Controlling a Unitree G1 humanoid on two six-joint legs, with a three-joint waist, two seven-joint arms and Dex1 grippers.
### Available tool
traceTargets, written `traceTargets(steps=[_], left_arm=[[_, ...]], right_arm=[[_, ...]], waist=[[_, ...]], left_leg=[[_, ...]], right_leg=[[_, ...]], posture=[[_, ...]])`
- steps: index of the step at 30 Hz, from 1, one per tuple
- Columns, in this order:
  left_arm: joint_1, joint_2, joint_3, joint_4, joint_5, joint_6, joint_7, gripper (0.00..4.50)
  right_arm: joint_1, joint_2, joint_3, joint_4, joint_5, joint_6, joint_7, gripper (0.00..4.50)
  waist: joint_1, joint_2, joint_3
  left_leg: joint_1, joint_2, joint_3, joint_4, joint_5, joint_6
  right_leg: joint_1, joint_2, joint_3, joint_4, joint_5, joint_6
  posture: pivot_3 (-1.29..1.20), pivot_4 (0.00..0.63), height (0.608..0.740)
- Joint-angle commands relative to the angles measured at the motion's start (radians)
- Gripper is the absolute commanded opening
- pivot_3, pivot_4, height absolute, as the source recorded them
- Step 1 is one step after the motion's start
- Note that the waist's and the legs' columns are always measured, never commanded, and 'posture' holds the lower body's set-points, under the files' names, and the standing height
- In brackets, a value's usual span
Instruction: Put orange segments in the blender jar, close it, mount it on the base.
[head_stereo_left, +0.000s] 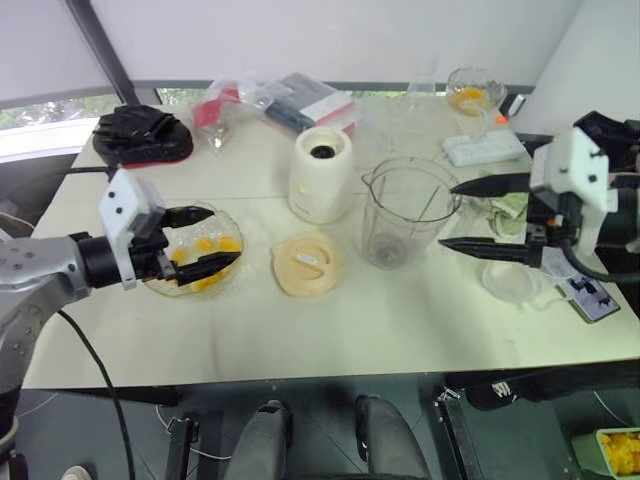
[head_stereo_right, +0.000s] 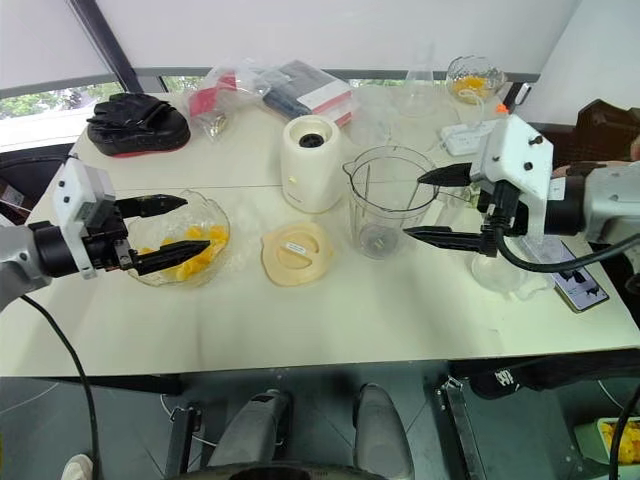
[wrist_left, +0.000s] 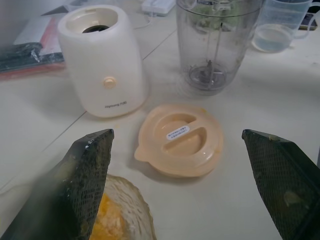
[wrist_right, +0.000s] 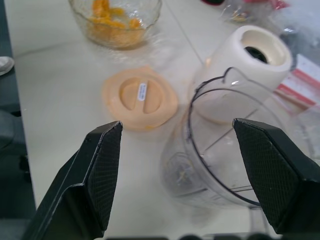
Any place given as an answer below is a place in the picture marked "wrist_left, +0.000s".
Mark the cream blender lid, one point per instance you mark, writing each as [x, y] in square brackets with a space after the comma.
[180, 150]

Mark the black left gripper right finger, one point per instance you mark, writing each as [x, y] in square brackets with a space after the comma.
[287, 190]

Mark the white power strip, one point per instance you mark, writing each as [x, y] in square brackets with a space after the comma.
[157, 6]

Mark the clear glass bowl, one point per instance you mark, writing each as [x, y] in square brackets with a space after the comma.
[140, 212]

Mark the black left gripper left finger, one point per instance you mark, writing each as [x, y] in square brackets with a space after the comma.
[75, 190]

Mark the black item in plastic wrap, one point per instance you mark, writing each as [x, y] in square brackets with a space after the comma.
[20, 56]

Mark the white blender motor base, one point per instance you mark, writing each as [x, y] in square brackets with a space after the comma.
[100, 62]

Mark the clear plastic measuring cup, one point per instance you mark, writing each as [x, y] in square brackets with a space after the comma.
[272, 37]

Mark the clear blender jar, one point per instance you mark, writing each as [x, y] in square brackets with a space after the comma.
[225, 50]

